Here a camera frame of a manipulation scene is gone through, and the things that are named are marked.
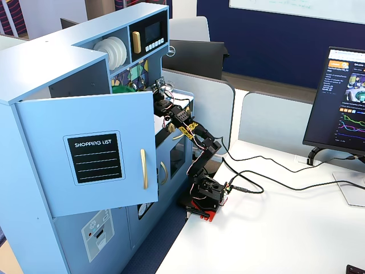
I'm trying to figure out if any monitor with lit screen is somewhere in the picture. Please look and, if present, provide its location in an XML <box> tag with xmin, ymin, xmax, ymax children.
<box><xmin>302</xmin><ymin>46</ymin><xmax>365</xmax><ymax>208</ymax></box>

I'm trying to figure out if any red arm base mount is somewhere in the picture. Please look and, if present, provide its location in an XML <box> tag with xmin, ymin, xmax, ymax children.
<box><xmin>185</xmin><ymin>197</ymin><xmax>226</xmax><ymax>223</ymax></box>

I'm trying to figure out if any whiteboard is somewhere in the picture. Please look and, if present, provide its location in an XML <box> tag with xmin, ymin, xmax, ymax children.
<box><xmin>229</xmin><ymin>0</ymin><xmax>365</xmax><ymax>25</ymax></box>

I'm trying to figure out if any pale grey chair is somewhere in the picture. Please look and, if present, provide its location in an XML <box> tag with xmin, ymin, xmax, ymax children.
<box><xmin>169</xmin><ymin>16</ymin><xmax>211</xmax><ymax>43</ymax></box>

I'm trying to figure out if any blue door with shopping list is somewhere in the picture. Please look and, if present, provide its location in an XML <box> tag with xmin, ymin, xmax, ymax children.
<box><xmin>15</xmin><ymin>90</ymin><xmax>159</xmax><ymax>217</ymax></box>

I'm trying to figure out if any blue door with ice dispenser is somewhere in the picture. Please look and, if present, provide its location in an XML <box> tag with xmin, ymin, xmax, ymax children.
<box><xmin>52</xmin><ymin>205</ymin><xmax>129</xmax><ymax>274</ymax></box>

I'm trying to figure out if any black microwave door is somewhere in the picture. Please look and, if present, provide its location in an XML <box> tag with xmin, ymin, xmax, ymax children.
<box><xmin>129</xmin><ymin>10</ymin><xmax>168</xmax><ymax>62</ymax></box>

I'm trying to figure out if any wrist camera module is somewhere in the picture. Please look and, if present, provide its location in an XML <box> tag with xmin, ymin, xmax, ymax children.
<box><xmin>155</xmin><ymin>77</ymin><xmax>168</xmax><ymax>94</ymax></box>

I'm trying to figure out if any blue oven door with window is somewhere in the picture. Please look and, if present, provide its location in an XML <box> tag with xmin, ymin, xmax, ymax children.
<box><xmin>168</xmin><ymin>128</ymin><xmax>190</xmax><ymax>184</ymax></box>

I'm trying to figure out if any black power cable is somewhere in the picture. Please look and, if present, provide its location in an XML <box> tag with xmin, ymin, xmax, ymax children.
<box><xmin>222</xmin><ymin>158</ymin><xmax>365</xmax><ymax>195</ymax></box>

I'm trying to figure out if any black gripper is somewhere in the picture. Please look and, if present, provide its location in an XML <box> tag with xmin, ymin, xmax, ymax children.
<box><xmin>153</xmin><ymin>90</ymin><xmax>175</xmax><ymax>116</ymax></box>

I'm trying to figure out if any green plastic cup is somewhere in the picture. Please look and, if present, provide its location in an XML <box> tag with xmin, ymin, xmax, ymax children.
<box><xmin>111</xmin><ymin>84</ymin><xmax>135</xmax><ymax>94</ymax></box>

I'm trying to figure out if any black camera cable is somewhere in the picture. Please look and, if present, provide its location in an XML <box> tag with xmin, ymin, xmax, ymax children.
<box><xmin>219</xmin><ymin>136</ymin><xmax>365</xmax><ymax>174</ymax></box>

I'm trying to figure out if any blue wooden toy kitchen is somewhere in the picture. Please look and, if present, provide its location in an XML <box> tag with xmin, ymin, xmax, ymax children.
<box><xmin>0</xmin><ymin>2</ymin><xmax>196</xmax><ymax>274</ymax></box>

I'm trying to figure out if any white toy plate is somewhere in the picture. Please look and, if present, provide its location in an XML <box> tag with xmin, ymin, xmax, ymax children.
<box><xmin>102</xmin><ymin>37</ymin><xmax>120</xmax><ymax>70</ymax></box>
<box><xmin>112</xmin><ymin>36</ymin><xmax>128</xmax><ymax>68</ymax></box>
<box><xmin>93</xmin><ymin>39</ymin><xmax>111</xmax><ymax>71</ymax></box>

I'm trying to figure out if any black Dell monitor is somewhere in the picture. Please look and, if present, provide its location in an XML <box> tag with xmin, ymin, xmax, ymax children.
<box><xmin>162</xmin><ymin>39</ymin><xmax>230</xmax><ymax>81</ymax></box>

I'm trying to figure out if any grey desk partition panel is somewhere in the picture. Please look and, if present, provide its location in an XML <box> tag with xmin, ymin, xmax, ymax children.
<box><xmin>238</xmin><ymin>91</ymin><xmax>314</xmax><ymax>149</ymax></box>
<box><xmin>161</xmin><ymin>69</ymin><xmax>236</xmax><ymax>156</ymax></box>

